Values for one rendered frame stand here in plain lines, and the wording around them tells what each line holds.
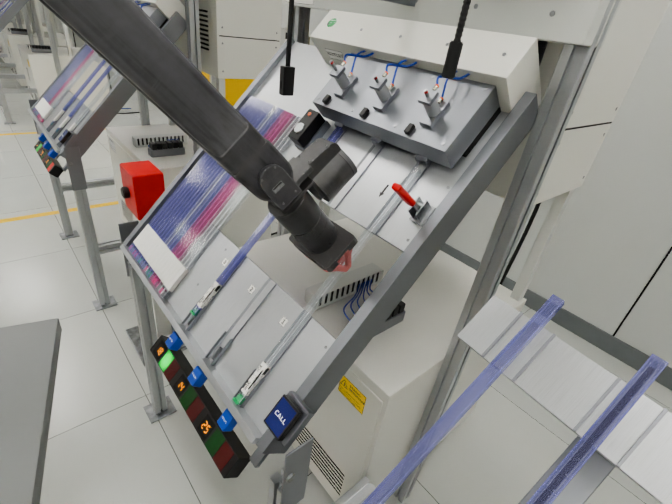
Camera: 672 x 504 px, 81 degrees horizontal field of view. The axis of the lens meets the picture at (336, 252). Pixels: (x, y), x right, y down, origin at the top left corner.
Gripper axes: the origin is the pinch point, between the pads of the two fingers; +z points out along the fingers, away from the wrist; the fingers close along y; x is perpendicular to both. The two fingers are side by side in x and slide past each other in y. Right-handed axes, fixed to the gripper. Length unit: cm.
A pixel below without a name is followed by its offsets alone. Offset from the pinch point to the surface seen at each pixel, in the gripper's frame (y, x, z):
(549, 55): -3, -56, 2
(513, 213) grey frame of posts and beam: -12.3, -28.7, 13.4
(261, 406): -4.1, 26.6, 3.2
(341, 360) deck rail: -10.0, 12.1, 2.8
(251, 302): 11.9, 16.1, 2.0
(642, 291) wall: -27, -95, 158
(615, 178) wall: 5, -124, 124
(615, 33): -10, -65, 4
